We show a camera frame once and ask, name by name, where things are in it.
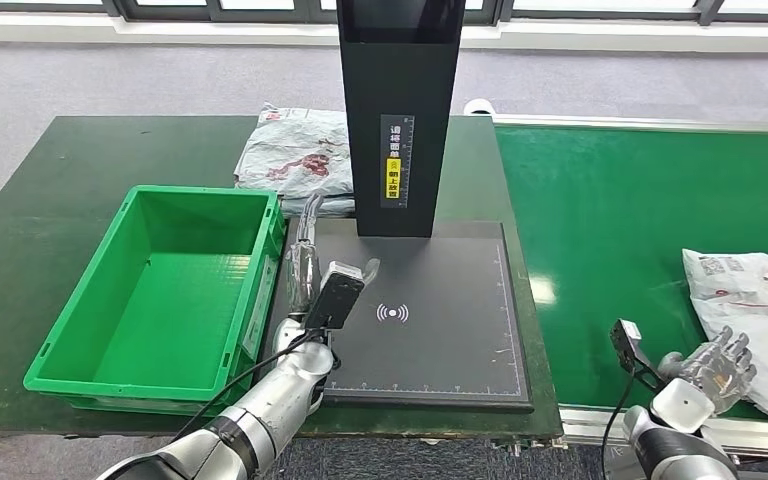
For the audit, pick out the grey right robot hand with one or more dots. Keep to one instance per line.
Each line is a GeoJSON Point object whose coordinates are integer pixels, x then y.
{"type": "Point", "coordinates": [722, 371]}

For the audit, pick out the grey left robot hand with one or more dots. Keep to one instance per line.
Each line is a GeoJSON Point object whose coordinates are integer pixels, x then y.
{"type": "Point", "coordinates": [301, 278]}

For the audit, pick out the white parcel bag black letters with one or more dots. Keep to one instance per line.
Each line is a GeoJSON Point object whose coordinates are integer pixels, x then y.
{"type": "Point", "coordinates": [755, 311]}

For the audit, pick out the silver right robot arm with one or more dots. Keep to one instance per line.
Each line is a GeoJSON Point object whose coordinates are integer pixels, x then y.
{"type": "Point", "coordinates": [682, 430]}

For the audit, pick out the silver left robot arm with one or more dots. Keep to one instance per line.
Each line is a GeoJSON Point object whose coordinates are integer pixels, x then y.
{"type": "Point", "coordinates": [271, 404]}

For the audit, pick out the dark grey parcel bag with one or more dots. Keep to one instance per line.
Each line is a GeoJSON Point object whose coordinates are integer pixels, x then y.
{"type": "Point", "coordinates": [331, 206]}

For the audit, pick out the grey parcel bag red print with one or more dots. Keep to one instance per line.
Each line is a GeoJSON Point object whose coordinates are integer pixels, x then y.
{"type": "Point", "coordinates": [291, 152]}

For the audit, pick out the green conveyor belt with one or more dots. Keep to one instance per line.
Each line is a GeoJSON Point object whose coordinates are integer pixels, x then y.
{"type": "Point", "coordinates": [622, 232]}

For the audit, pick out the green plastic crate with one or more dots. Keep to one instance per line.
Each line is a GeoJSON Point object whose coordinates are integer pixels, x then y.
{"type": "Point", "coordinates": [159, 298]}

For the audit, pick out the ruler label with yellow patch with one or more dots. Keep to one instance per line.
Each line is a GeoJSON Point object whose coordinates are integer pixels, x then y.
{"type": "Point", "coordinates": [397, 159]}

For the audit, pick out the black scanner column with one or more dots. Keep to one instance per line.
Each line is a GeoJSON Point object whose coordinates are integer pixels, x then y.
{"type": "Point", "coordinates": [397, 132]}

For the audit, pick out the dark green table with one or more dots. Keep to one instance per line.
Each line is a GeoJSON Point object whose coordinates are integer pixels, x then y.
{"type": "Point", "coordinates": [59, 199]}

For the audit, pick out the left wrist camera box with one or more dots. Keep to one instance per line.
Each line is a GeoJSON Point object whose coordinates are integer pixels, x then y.
{"type": "Point", "coordinates": [336, 298]}

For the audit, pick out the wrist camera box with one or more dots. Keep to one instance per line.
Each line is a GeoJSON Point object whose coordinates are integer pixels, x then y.
{"type": "Point", "coordinates": [336, 298]}
{"type": "Point", "coordinates": [629, 344]}

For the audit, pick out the aluminium conveyor frame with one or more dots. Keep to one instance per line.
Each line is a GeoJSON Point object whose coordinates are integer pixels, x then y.
{"type": "Point", "coordinates": [656, 430]}

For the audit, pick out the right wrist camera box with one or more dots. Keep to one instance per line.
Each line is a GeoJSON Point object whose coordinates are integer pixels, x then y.
{"type": "Point", "coordinates": [629, 344]}

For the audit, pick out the dark scanner base plate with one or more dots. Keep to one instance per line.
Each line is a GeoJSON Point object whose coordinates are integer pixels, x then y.
{"type": "Point", "coordinates": [424, 344]}

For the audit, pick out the dark window frame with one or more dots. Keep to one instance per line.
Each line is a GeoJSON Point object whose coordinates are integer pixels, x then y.
{"type": "Point", "coordinates": [159, 8]}

